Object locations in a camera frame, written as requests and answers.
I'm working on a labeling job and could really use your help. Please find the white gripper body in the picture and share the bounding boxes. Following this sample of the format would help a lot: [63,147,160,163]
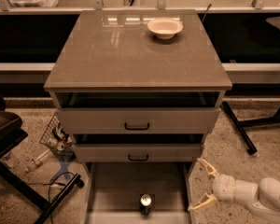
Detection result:
[211,175,259,203]

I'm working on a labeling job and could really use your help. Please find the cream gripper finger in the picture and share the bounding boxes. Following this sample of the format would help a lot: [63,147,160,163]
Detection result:
[188,193,217,212]
[197,158,219,178]

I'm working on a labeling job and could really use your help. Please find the pepsi soda can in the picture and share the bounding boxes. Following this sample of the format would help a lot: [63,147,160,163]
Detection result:
[139,193,153,216]

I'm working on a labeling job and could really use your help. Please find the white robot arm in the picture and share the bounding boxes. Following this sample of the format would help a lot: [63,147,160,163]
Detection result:
[189,158,280,222]

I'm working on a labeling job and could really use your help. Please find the bottom open grey drawer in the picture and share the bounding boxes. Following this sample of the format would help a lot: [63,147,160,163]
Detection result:
[81,162,196,224]

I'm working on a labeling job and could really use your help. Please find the middle grey drawer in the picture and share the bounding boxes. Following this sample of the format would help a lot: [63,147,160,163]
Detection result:
[73,144,202,162]

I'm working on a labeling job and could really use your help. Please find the grey drawer cabinet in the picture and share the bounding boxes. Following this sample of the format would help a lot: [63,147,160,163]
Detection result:
[43,8,233,173]

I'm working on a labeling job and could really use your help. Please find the top grey drawer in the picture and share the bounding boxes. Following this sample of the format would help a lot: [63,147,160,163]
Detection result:
[56,108,220,134]

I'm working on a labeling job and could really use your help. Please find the white paper bowl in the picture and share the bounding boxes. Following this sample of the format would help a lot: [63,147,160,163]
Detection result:
[147,18,183,39]

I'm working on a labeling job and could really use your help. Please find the clear plastic bottle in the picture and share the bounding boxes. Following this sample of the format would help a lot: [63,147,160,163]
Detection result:
[25,149,51,173]

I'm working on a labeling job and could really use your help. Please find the black table leg frame right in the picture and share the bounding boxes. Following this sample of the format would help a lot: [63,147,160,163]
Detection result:
[222,102,280,155]

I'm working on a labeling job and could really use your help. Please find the wire mesh basket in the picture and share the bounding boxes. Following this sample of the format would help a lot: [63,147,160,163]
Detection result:
[40,114,74,157]

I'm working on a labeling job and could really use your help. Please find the black cable on floor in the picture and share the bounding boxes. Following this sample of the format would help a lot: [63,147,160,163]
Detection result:
[24,171,77,224]

